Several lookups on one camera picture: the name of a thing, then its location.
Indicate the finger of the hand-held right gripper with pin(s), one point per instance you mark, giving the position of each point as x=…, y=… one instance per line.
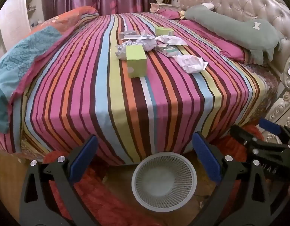
x=269, y=126
x=250, y=143

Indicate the white shelf unit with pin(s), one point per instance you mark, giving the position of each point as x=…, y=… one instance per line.
x=18, y=11

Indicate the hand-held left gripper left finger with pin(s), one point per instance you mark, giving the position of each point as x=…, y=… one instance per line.
x=85, y=160

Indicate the white and green tissue packet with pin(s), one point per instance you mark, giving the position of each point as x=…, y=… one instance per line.
x=167, y=51

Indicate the light green cardboard box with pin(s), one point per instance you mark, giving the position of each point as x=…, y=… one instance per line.
x=135, y=61
x=163, y=31

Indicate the pink pillow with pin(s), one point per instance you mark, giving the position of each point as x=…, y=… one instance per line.
x=169, y=13
x=220, y=44

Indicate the striped bedsheet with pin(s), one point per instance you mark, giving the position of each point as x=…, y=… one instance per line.
x=88, y=98

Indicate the orange and teal quilt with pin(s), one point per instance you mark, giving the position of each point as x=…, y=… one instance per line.
x=29, y=49

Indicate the ornate cream cabinet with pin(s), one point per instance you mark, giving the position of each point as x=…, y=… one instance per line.
x=281, y=108

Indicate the long silver box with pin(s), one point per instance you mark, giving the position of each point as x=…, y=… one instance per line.
x=132, y=38

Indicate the small white printed box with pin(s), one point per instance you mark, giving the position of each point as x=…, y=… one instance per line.
x=127, y=33

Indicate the white mesh waste basket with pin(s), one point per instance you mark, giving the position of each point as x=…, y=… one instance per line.
x=140, y=188

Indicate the yellow plush toy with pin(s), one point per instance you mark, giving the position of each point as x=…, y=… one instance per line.
x=182, y=15

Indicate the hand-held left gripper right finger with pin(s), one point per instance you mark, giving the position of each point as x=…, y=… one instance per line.
x=206, y=160

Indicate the green bone-print pillow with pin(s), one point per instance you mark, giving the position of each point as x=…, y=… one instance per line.
x=229, y=26

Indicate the white receipt paper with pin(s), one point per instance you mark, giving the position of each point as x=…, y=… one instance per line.
x=173, y=40

